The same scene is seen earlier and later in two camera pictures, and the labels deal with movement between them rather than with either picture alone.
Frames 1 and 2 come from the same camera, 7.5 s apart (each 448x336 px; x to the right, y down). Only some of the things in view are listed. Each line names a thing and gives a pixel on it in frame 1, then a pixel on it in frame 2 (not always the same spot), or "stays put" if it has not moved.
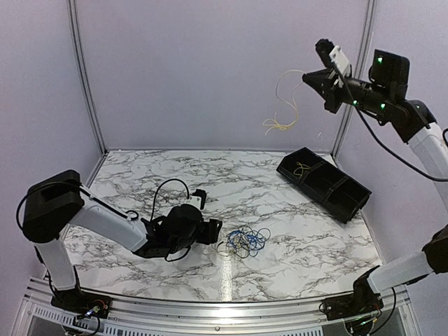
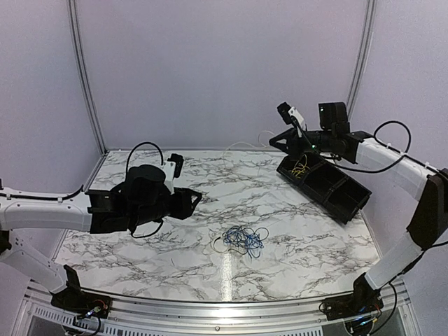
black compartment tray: (334, 190) stays put
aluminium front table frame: (400, 317) stays put
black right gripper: (318, 79) to (292, 147)
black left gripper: (213, 232) to (187, 208)
